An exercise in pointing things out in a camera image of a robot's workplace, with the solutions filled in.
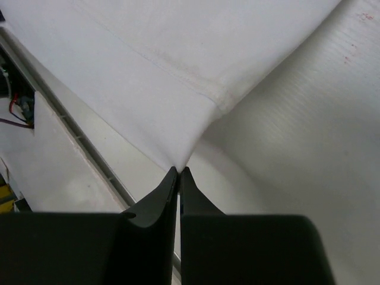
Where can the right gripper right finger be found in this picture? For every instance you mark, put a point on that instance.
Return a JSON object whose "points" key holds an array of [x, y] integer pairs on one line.
{"points": [[219, 248]]}

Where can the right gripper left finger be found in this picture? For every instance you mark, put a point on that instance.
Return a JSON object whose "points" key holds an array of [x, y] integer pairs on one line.
{"points": [[26, 258]]}

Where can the white skirt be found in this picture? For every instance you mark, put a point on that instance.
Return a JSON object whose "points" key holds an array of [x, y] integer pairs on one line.
{"points": [[160, 72]]}

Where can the white front cover board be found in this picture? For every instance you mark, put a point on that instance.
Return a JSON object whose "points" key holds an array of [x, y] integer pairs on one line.
{"points": [[51, 170]]}

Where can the aluminium table frame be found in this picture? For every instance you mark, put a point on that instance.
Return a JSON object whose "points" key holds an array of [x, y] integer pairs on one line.
{"points": [[74, 130]]}

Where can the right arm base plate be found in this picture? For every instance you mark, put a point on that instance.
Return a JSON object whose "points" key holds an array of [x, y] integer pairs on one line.
{"points": [[19, 92]]}

